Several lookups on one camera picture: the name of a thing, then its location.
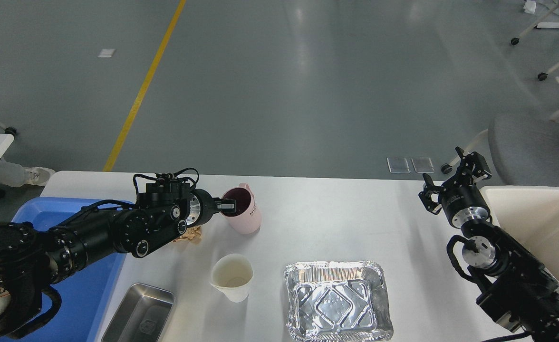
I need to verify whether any crumpled brown paper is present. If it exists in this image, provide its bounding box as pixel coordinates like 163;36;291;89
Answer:
173;225;202;245

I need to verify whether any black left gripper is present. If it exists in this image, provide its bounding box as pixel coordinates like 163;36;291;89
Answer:
185;189;236;227

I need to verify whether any grey office chair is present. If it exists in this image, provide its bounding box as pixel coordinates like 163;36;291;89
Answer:
463;114;559;188

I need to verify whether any blue plastic tray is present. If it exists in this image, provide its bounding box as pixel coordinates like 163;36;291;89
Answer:
0;199;134;339

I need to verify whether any beige plastic bin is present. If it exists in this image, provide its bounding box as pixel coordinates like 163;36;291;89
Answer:
481;186;559;281

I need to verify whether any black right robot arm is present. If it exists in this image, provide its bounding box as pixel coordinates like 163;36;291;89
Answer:
418;147;559;342

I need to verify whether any pink ribbed mug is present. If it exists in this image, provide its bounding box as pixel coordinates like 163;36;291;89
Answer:
222;183;262;235

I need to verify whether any aluminium foil tray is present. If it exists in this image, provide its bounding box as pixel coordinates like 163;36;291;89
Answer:
284;260;394;342

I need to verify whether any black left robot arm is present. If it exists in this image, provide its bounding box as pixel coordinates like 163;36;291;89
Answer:
0;170;238;339

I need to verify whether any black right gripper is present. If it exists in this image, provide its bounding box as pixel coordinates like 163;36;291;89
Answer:
419;147;492;229

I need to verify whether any white paper cup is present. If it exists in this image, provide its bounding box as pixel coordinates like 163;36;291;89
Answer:
210;253;254;303

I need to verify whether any stainless steel rectangular container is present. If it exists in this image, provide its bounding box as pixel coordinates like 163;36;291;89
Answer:
101;282;175;342

